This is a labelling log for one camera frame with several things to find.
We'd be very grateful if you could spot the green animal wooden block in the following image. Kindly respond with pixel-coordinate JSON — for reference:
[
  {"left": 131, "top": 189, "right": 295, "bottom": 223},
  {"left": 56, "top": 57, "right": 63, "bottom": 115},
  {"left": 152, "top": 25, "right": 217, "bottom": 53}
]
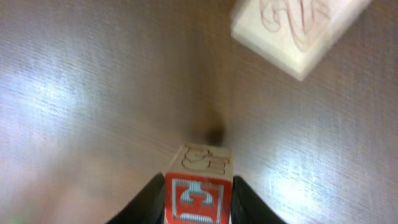
[{"left": 231, "top": 0, "right": 371, "bottom": 81}]

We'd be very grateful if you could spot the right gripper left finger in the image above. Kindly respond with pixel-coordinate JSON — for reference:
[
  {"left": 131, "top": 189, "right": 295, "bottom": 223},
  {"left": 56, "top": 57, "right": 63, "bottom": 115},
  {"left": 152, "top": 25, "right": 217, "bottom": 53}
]
[{"left": 106, "top": 172, "right": 166, "bottom": 224}]

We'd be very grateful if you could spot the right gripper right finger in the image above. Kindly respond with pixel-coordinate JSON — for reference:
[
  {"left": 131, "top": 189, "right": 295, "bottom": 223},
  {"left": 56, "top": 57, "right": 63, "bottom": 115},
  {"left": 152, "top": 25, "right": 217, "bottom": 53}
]
[{"left": 231, "top": 175, "right": 286, "bottom": 224}]

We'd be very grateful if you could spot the red E wooden block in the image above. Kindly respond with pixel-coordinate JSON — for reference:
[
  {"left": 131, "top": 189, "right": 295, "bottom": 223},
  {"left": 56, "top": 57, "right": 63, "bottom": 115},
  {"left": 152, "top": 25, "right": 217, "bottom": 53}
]
[{"left": 165, "top": 143, "right": 233, "bottom": 224}]

